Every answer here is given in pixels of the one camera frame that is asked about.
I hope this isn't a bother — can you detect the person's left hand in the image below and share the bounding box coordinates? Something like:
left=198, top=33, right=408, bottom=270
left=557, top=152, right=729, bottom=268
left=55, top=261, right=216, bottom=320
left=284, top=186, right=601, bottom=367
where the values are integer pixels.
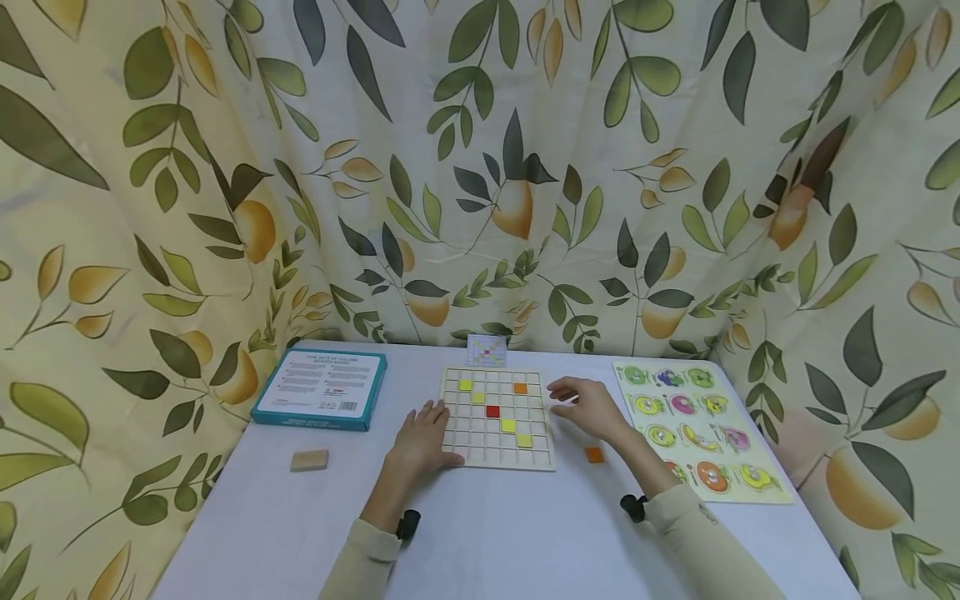
left=384, top=399, right=467, bottom=493

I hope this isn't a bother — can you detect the person's right hand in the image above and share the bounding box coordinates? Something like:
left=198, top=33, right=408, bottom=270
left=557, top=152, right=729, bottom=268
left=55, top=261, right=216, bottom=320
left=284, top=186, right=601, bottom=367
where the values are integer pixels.
left=547, top=377, right=639, bottom=448

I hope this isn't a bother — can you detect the person's left forearm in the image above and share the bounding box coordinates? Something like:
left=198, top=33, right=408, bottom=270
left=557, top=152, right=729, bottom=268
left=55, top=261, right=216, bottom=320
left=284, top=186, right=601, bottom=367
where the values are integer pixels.
left=317, top=468, right=430, bottom=600

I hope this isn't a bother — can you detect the fruit puzzle board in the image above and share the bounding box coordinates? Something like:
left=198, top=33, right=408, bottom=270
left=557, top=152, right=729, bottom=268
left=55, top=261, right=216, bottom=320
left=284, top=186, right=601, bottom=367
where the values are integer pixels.
left=612, top=359, right=795, bottom=506

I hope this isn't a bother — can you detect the wooden grid board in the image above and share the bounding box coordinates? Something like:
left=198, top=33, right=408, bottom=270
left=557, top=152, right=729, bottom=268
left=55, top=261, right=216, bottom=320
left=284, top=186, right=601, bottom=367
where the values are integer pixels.
left=438, top=366, right=558, bottom=473

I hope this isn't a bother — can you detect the teal game box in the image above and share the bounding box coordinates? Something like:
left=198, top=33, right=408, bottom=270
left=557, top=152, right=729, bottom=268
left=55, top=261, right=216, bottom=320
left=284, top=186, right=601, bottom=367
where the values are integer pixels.
left=250, top=347, right=389, bottom=433

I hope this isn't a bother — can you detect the person's right forearm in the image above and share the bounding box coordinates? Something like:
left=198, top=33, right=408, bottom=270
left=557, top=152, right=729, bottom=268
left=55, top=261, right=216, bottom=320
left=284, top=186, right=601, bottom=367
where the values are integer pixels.
left=616, top=427, right=788, bottom=600

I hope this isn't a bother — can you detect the small pattern card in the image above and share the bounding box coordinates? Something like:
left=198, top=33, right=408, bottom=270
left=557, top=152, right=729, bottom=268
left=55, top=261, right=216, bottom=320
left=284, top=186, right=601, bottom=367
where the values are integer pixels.
left=465, top=334, right=509, bottom=368

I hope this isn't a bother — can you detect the set of fruit puzzle pieces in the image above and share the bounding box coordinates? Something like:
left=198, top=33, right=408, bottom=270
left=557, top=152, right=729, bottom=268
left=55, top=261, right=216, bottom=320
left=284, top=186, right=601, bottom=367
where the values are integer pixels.
left=622, top=365, right=778, bottom=494

